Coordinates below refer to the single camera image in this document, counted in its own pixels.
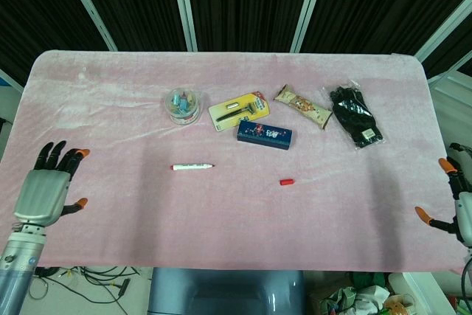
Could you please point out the white frame post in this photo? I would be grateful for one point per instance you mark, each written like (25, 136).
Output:
(442, 23)
(309, 5)
(184, 5)
(88, 5)

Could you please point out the beige snack bar wrapper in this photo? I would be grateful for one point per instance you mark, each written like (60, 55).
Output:
(302, 106)

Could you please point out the crumpled white paper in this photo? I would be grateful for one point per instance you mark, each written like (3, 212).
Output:
(341, 300)

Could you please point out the black gloves in bag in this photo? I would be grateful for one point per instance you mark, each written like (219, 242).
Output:
(354, 116)

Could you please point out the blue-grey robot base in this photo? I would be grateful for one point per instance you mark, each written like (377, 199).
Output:
(225, 293)

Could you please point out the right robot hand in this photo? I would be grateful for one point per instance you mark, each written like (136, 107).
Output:
(464, 215)

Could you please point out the white storage box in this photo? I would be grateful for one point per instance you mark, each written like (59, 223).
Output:
(416, 285)

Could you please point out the white side cabinet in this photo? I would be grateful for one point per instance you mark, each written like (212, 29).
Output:
(451, 108)

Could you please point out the pink fleece tablecloth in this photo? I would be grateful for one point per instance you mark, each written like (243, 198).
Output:
(221, 219)

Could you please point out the red marker cap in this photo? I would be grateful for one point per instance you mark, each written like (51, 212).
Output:
(287, 182)

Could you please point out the clear jar of clips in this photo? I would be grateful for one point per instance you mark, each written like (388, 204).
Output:
(183, 106)

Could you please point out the dark blue rectangular box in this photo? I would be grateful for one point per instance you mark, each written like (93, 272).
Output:
(265, 136)

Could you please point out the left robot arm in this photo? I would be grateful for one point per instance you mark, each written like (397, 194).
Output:
(18, 267)

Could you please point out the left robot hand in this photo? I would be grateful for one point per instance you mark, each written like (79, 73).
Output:
(42, 193)

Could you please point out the yellow packaged pen set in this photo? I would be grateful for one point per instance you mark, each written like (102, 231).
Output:
(236, 112)

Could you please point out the white marker with red cap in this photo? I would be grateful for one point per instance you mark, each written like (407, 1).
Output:
(191, 166)

